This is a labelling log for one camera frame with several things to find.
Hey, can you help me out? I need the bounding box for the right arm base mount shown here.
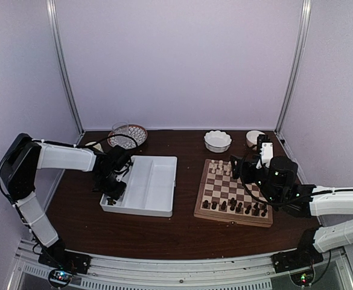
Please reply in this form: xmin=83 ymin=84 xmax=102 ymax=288
xmin=271 ymin=228 xmax=323 ymax=273

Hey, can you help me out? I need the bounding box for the cream round bowl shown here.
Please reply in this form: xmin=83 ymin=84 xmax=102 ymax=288
xmin=246 ymin=130 xmax=264 ymax=150

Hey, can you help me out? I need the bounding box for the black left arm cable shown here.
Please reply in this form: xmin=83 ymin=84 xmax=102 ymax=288
xmin=85 ymin=135 xmax=141 ymax=152

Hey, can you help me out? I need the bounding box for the white plastic compartment tray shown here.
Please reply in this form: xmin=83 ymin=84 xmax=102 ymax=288
xmin=100 ymin=155 xmax=177 ymax=218

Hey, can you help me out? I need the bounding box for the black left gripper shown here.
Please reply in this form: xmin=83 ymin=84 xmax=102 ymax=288
xmin=95 ymin=171 xmax=127 ymax=201

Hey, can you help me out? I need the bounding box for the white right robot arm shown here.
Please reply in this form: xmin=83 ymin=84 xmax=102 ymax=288
xmin=230 ymin=155 xmax=353 ymax=267

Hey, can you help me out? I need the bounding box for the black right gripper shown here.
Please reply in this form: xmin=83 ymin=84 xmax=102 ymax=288
xmin=231 ymin=155 xmax=281 ymax=205

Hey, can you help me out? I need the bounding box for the cream ribbed mug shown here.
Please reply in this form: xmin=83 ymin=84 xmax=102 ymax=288
xmin=85 ymin=141 xmax=103 ymax=152

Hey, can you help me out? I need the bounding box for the aluminium front rail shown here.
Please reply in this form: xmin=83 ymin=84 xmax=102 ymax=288
xmin=8 ymin=250 xmax=353 ymax=290

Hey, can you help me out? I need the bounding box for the aluminium frame post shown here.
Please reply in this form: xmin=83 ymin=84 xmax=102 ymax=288
xmin=46 ymin=0 xmax=84 ymax=135
xmin=275 ymin=0 xmax=312 ymax=135

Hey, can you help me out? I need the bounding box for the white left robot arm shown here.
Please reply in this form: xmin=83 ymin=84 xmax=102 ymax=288
xmin=0 ymin=133 xmax=132 ymax=268

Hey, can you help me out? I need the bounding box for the left aluminium frame post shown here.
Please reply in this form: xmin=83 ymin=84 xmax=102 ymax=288
xmin=46 ymin=0 xmax=84 ymax=135

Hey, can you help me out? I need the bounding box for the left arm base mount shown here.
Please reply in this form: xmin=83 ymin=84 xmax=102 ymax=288
xmin=38 ymin=238 xmax=91 ymax=274

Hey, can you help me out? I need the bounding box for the patterned ceramic plate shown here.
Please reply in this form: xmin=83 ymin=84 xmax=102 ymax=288
xmin=107 ymin=124 xmax=148 ymax=149

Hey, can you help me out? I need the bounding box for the white scalloped bowl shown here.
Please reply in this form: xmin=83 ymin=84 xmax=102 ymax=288
xmin=203 ymin=130 xmax=232 ymax=153

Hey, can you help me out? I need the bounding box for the right aluminium frame post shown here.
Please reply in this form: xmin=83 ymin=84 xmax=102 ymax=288
xmin=275 ymin=0 xmax=312 ymax=135

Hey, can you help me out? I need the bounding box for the wooden chessboard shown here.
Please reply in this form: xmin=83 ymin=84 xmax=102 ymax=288
xmin=194 ymin=159 xmax=273 ymax=228

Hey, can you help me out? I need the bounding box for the dark chess piece small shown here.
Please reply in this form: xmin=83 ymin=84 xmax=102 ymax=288
xmin=107 ymin=199 xmax=116 ymax=205

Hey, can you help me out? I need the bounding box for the clear drinking glass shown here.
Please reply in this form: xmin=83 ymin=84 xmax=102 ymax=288
xmin=112 ymin=121 xmax=129 ymax=144

